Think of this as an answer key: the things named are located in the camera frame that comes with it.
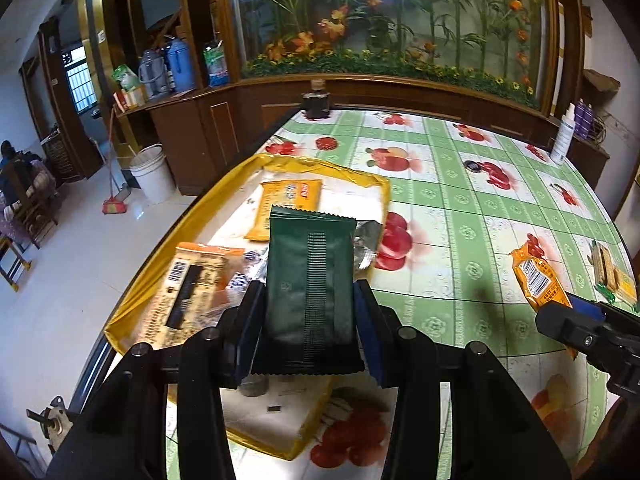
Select blue thermos jug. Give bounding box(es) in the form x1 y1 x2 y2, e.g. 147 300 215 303
167 38 196 93

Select silver black foil snack packet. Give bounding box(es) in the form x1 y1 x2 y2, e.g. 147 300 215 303
354 220 383 273

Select grey thermos jug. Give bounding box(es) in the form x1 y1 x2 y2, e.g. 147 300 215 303
138 49 169 101

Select purple bottles on shelf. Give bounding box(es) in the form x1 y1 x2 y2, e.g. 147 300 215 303
574 99 593 139

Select yellow orange snack bag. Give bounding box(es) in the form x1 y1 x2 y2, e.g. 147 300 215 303
245 179 322 242

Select white spray bottle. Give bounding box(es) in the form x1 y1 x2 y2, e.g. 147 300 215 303
550 103 575 165

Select white plastic bucket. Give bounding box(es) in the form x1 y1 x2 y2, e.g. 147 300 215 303
129 143 177 204

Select black bottle cap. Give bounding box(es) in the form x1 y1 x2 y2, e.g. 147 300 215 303
463 160 483 174

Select yellow rimmed white tray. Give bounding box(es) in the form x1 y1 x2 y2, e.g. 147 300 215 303
104 153 390 460

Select green cracker sleeve package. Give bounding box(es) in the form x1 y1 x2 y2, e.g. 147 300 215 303
589 240 638 309

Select dark green snack packet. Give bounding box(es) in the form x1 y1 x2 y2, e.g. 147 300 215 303
252 206 364 376

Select green fruit pattern tablecloth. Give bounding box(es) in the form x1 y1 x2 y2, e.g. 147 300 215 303
257 110 630 466

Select red broom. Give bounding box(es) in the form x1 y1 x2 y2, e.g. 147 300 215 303
101 109 129 216

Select flower mural glass panel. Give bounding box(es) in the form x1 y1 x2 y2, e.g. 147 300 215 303
231 0 550 108

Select long orange cracker package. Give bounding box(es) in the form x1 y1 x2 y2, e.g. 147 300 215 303
134 242 245 350

